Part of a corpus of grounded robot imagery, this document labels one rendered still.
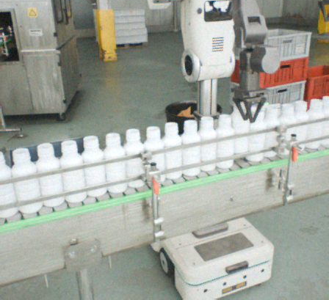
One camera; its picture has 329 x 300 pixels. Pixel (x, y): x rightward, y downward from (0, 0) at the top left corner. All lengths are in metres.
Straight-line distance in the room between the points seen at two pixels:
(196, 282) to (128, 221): 0.92
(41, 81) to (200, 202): 3.75
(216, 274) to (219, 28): 1.17
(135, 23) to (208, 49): 8.93
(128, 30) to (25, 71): 6.15
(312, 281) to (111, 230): 1.50
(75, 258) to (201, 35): 1.06
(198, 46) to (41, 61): 3.16
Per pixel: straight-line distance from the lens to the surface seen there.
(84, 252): 1.08
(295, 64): 3.67
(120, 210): 1.04
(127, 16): 10.49
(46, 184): 0.99
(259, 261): 2.07
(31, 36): 4.61
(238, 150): 1.17
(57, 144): 1.59
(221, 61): 1.74
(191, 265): 1.92
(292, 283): 2.29
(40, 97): 4.75
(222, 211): 1.20
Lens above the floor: 1.53
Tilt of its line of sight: 23 degrees down
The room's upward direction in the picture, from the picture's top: 2 degrees counter-clockwise
